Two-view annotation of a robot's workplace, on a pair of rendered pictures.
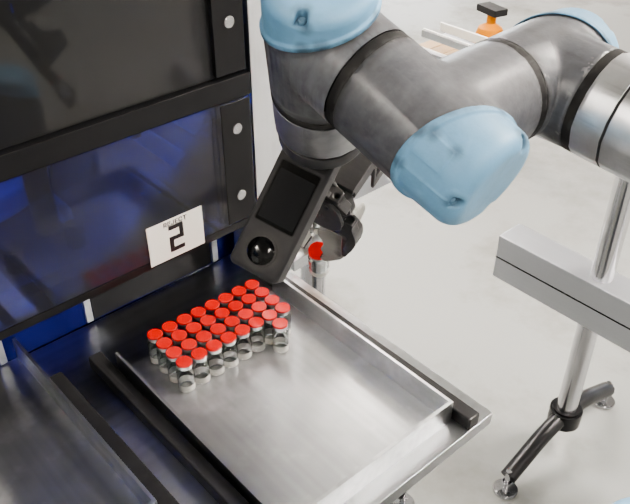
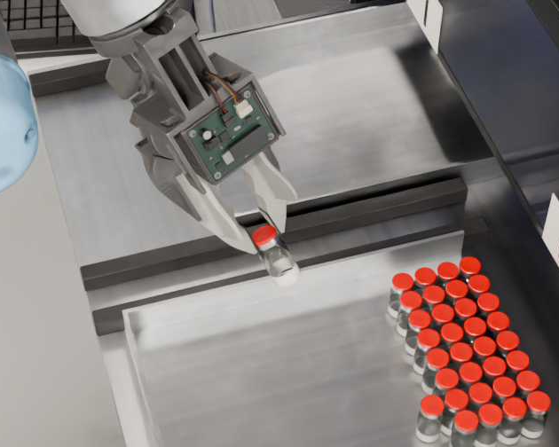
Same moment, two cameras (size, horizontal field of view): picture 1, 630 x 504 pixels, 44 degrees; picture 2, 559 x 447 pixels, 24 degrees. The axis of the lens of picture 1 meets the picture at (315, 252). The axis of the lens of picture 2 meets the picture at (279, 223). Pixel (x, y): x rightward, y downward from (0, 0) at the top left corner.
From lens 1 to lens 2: 111 cm
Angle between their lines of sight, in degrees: 77
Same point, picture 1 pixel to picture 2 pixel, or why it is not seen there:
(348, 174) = (153, 105)
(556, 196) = not seen: outside the picture
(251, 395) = (353, 370)
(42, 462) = (345, 168)
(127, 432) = (354, 241)
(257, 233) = not seen: hidden behind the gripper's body
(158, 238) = (556, 222)
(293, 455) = (235, 380)
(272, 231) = not seen: hidden behind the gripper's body
